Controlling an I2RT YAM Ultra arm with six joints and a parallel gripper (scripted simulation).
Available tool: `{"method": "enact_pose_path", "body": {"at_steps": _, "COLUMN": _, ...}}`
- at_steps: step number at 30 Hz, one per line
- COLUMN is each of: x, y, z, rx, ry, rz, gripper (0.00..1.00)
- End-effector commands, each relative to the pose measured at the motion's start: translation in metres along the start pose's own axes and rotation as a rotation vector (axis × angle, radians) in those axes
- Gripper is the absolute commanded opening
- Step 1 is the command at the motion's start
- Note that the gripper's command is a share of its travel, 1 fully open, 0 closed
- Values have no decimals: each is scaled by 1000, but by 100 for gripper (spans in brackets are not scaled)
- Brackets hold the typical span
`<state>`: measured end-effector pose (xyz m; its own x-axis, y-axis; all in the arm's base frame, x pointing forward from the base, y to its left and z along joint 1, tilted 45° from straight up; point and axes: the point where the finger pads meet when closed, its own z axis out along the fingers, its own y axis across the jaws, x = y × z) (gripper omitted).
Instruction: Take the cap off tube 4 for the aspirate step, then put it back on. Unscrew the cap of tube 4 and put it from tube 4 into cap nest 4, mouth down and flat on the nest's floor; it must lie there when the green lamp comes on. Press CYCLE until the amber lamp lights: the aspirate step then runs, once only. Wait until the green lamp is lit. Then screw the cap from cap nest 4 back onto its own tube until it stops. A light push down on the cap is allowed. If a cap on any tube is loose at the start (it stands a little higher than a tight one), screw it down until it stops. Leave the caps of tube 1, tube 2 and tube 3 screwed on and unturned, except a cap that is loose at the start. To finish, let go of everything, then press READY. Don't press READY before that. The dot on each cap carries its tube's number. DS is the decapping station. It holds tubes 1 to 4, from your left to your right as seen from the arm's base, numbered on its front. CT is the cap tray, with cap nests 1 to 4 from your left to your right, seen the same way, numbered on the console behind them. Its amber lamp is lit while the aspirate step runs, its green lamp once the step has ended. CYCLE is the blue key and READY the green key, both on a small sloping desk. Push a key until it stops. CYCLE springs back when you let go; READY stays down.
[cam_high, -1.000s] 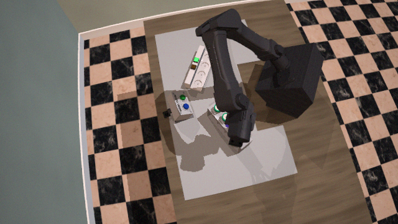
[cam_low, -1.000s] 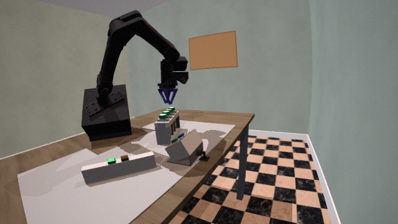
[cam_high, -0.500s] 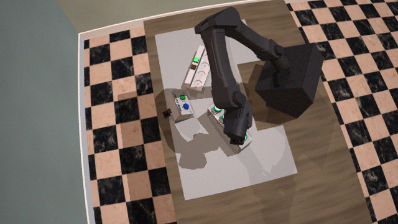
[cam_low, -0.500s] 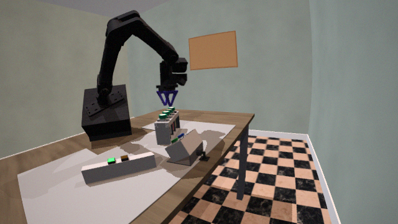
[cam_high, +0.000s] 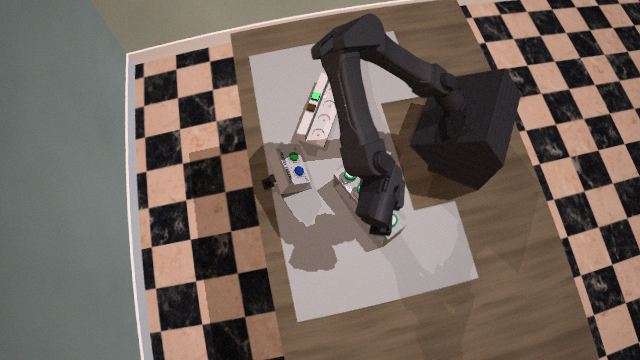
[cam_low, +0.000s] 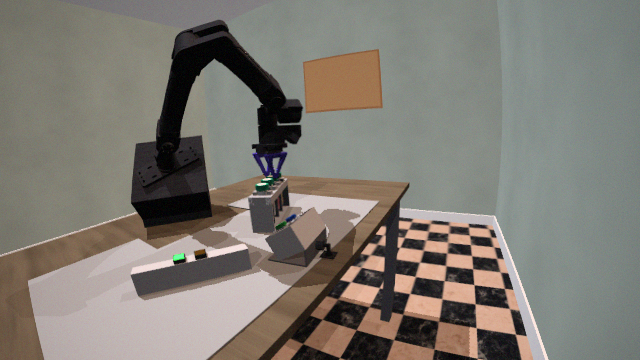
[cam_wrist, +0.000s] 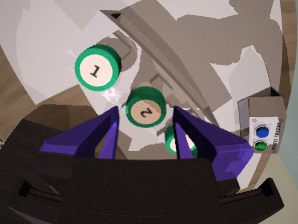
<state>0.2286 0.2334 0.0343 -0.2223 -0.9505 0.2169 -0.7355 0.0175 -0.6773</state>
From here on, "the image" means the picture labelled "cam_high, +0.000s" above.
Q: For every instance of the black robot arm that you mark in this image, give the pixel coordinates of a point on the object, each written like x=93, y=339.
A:
x=359, y=138

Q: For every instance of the grey flat mat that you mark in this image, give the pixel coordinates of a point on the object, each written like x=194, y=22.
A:
x=334, y=265

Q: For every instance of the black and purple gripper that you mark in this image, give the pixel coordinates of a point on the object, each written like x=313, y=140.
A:
x=402, y=192

